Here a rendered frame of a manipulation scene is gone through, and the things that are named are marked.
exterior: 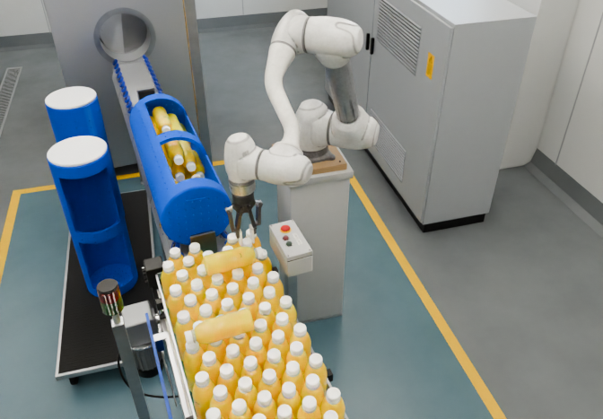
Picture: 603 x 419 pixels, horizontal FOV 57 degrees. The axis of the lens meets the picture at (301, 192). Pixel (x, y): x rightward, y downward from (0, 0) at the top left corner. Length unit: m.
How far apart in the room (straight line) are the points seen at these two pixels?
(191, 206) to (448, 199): 2.07
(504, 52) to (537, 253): 1.35
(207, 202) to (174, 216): 0.14
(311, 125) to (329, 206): 0.44
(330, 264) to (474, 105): 1.29
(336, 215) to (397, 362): 0.87
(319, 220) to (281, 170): 1.05
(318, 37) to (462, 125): 1.67
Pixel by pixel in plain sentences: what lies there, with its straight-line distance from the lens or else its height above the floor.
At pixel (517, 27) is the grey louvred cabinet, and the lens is 3.43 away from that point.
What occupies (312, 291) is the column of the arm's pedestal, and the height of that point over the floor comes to 0.24.
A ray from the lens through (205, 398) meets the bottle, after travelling 1.73.
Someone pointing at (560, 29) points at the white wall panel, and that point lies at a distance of 4.40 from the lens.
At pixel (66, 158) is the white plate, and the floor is 1.04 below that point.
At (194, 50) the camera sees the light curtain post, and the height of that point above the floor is 1.21.
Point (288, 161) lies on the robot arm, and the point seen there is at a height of 1.51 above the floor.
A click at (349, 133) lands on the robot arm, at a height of 1.24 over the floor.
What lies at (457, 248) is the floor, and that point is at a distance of 3.85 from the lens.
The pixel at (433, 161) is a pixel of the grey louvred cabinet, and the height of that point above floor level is 0.59.
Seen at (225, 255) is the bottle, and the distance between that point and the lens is 1.94.
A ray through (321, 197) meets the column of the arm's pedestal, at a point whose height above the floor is 0.87.
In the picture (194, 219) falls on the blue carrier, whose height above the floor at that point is 1.09.
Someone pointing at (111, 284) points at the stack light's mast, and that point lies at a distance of 1.79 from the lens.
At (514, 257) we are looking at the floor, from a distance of 3.90.
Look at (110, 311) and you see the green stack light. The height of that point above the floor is 1.18.
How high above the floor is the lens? 2.46
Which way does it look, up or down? 36 degrees down
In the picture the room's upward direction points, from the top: straight up
